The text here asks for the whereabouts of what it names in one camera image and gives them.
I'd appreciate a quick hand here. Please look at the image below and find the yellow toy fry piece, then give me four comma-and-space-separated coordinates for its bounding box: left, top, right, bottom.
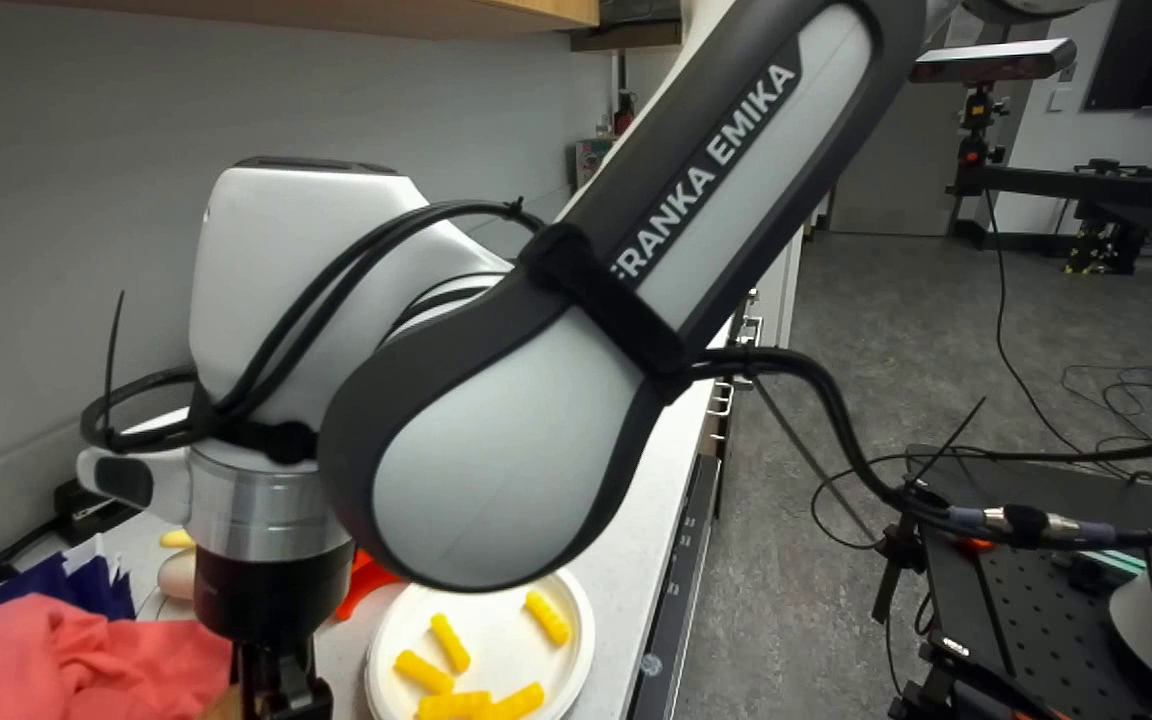
393, 649, 456, 697
429, 613, 475, 674
522, 588, 575, 652
483, 674, 551, 720
410, 687, 493, 720

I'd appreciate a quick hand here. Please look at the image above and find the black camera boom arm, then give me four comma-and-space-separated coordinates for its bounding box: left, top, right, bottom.
951, 76, 1152, 275

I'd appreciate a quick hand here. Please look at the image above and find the black stereo camera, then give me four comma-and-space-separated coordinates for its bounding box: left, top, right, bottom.
907, 35, 1078, 89

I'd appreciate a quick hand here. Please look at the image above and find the pink cloth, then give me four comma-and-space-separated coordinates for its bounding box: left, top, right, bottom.
0, 592, 239, 720

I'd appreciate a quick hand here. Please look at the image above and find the black clamp stand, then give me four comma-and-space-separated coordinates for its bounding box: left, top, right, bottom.
867, 516, 936, 632

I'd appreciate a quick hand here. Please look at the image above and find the black perforated breadboard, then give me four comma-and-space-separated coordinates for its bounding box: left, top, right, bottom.
901, 443, 1152, 720

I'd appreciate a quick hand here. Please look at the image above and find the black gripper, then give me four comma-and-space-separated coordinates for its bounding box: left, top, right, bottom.
192, 537, 357, 720

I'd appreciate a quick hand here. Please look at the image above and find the black dishwasher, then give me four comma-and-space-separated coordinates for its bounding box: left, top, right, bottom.
622, 382, 736, 720

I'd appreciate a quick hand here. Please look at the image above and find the yellow banana plushie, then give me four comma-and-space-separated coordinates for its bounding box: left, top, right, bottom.
150, 527, 198, 605

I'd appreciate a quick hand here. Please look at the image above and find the white paper plate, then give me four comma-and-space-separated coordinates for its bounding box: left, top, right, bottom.
359, 562, 599, 720

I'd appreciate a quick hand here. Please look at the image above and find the orange plush bread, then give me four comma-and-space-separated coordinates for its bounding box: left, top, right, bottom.
196, 674, 256, 720

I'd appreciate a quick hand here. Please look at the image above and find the navy blue cloth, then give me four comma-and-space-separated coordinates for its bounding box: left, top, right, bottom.
0, 546, 138, 629

